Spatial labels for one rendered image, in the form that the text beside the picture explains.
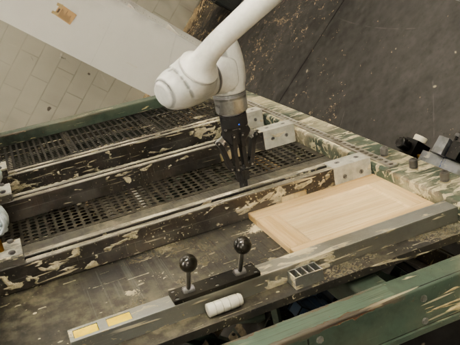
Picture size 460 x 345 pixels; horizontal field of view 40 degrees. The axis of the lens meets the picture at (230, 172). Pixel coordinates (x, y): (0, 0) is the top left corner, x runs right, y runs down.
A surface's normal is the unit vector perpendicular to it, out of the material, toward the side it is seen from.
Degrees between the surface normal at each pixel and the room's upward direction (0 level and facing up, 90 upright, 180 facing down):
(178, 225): 90
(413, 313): 90
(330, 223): 50
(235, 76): 109
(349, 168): 90
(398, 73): 0
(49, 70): 90
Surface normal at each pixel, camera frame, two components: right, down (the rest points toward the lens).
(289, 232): -0.16, -0.92
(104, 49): 0.28, 0.42
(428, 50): -0.81, -0.38
